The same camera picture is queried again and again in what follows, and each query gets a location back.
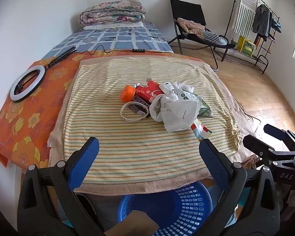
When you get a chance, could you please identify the blue plastic laundry basket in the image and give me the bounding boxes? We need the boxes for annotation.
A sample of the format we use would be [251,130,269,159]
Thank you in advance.
[118,182,237,236]

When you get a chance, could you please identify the red paper packet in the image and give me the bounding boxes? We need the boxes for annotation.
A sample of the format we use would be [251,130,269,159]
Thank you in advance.
[135,80,166,104]

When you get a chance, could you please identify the green carton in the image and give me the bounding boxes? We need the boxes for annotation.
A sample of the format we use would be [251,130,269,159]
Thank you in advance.
[197,99,213,118]

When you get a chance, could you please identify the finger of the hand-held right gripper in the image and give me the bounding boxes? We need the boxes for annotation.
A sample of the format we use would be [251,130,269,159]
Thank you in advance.
[242,134,295,163]
[264,124,295,141]

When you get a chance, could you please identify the blue checked bedsheet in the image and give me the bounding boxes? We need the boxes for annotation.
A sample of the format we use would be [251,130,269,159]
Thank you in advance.
[41,22,174,60]

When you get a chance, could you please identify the beige towel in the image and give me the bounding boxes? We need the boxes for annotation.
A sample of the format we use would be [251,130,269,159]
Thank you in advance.
[47,55,258,195]

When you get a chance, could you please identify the yellow plastic crate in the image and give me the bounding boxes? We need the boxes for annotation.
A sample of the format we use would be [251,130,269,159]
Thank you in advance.
[236,35,256,56]

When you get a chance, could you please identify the black cable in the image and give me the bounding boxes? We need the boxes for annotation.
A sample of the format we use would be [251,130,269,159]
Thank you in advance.
[74,36,167,55]

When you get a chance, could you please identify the black folding chair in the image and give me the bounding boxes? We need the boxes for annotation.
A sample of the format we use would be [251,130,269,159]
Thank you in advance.
[167,0,237,71]

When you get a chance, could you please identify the orange plastic bottle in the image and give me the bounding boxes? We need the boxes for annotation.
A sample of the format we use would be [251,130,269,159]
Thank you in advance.
[121,85,136,103]

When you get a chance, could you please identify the green striped hanging rug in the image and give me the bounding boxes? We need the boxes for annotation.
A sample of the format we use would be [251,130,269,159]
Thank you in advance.
[232,0,259,37]

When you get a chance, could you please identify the white plastic bag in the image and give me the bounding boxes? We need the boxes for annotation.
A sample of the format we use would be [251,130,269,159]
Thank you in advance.
[149,94,202,132]

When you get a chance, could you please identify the white pillow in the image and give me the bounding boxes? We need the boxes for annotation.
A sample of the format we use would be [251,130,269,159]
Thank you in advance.
[83,21,145,31]

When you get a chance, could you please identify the striped grey cloth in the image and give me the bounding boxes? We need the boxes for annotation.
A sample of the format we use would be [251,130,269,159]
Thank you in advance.
[202,30,228,46]

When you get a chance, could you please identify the folded floral quilt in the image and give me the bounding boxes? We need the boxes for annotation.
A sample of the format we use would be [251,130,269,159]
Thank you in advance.
[79,0,147,27]

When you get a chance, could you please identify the colourful wrapper packet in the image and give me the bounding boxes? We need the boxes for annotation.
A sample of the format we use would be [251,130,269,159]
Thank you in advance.
[190,118,213,141]

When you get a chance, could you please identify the dark snack wrapper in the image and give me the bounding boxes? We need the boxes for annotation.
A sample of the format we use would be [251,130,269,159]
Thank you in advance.
[127,94,151,116]

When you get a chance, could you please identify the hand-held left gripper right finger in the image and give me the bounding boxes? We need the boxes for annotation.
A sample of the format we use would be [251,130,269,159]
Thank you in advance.
[199,138,281,236]

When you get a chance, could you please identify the white tape ring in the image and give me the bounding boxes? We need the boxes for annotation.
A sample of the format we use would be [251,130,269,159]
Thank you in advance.
[120,101,149,124]

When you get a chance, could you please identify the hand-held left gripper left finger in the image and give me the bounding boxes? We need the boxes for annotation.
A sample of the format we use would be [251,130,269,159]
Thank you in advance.
[17,136,107,236]

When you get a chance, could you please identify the orange floral blanket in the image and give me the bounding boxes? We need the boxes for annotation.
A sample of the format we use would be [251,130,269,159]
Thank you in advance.
[0,52,212,171]

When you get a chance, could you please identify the thin floor cable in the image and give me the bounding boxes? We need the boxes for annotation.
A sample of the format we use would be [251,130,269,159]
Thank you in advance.
[232,97,261,129]

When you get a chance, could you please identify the blue hanging garment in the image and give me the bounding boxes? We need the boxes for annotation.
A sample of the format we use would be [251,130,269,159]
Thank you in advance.
[270,17,282,33]

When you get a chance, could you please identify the white ring light with stand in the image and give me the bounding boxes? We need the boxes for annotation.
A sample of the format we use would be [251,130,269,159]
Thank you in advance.
[9,46,77,103]

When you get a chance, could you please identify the brown cardboard piece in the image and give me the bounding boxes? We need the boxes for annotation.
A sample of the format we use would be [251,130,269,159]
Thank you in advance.
[105,210,160,236]

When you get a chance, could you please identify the striped yellow towel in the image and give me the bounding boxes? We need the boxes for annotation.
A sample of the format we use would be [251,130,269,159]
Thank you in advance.
[63,56,242,180]

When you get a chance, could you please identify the dark hanging jacket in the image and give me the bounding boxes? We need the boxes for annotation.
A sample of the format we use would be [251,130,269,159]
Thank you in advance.
[251,3,272,41]

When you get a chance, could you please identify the pink clothes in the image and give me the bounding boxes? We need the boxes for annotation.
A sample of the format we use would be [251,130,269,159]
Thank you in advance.
[176,17,206,35]

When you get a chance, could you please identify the white carton black label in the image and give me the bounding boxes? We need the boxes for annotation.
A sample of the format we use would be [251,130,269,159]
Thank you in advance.
[176,88,202,104]

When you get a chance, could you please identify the black clothes rack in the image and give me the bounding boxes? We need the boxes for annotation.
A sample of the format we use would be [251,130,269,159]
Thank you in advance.
[222,0,280,75]

